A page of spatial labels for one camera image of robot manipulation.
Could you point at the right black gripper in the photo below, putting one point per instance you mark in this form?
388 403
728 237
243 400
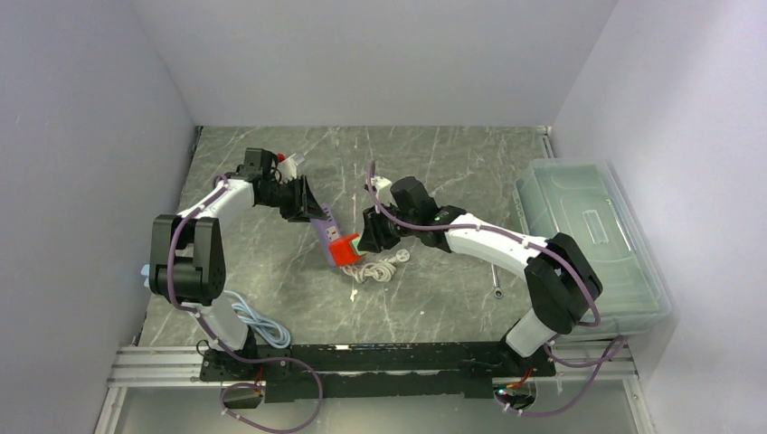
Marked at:
374 239

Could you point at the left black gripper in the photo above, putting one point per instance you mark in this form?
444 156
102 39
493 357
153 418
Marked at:
305 207

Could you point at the light green plug adapter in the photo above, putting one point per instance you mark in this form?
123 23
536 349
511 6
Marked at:
355 245

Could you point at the red plug adapter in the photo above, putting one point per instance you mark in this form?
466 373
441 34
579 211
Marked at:
341 252

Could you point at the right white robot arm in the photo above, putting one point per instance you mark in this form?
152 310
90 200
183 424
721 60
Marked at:
562 284

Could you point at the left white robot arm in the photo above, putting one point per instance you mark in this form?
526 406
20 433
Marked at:
187 266

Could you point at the silver wrench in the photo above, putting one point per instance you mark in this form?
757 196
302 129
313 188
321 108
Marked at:
497 290

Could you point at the clear plastic storage bin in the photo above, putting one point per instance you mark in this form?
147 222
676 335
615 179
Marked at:
582 199

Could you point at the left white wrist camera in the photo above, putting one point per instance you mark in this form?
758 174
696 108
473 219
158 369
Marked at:
287 167

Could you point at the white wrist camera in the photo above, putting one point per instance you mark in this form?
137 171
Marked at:
381 188
287 167

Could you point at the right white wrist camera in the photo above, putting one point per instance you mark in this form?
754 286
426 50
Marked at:
381 188

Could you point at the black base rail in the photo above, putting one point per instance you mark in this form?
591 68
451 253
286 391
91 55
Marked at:
305 371

